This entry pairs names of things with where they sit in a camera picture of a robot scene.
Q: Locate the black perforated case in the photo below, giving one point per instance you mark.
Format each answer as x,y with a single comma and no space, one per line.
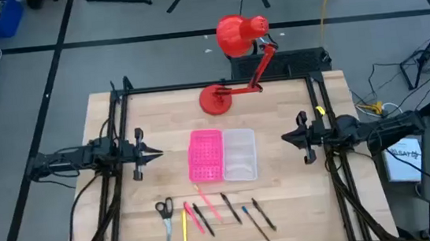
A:
292,62

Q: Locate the yellow pencil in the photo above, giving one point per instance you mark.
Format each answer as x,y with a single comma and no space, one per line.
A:
184,228

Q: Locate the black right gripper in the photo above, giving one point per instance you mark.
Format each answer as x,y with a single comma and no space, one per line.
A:
307,137

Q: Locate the clear supply box pink lid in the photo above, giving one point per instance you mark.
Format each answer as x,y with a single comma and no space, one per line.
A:
206,157

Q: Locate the pink pencil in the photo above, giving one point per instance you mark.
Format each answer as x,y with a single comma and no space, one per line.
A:
208,203

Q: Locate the red desk lamp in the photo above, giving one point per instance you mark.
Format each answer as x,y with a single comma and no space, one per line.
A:
236,35

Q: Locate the brown pencil blue cap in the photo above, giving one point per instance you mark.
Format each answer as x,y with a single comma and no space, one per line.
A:
257,227

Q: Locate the yellow tag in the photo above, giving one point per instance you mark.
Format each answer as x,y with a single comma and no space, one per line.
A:
320,110

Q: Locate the pink highlighter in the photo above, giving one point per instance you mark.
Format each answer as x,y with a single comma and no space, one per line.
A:
193,217

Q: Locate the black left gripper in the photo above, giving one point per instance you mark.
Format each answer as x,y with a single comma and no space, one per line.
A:
139,155

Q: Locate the white box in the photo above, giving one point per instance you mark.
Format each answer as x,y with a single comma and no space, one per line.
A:
403,161

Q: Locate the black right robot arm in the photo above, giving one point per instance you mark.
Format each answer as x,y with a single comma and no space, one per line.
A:
378,128

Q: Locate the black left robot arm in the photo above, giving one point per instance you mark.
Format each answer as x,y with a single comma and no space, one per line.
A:
64,158

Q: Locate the clear black gel pen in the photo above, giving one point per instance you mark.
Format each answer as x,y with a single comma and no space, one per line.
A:
231,209
263,214

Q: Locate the black metal table frame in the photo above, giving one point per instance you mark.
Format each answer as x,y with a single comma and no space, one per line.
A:
176,88

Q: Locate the matte black pen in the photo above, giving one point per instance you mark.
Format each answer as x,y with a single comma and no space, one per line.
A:
202,220

